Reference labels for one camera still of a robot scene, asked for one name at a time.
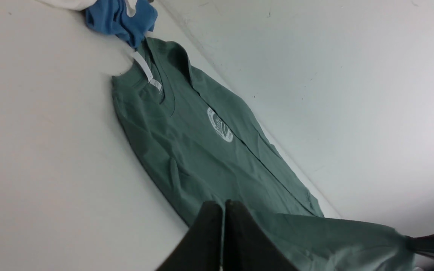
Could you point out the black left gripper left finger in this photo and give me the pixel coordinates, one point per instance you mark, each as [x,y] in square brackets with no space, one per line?
[200,248]

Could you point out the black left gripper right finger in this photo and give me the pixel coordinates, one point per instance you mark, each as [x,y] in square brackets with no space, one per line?
[245,246]

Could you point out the green long-sleeve top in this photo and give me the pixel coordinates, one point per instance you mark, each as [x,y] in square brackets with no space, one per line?
[200,142]

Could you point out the blue garment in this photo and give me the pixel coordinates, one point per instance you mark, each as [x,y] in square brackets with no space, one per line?
[129,20]

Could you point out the white garment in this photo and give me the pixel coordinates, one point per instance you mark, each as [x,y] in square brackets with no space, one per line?
[79,5]

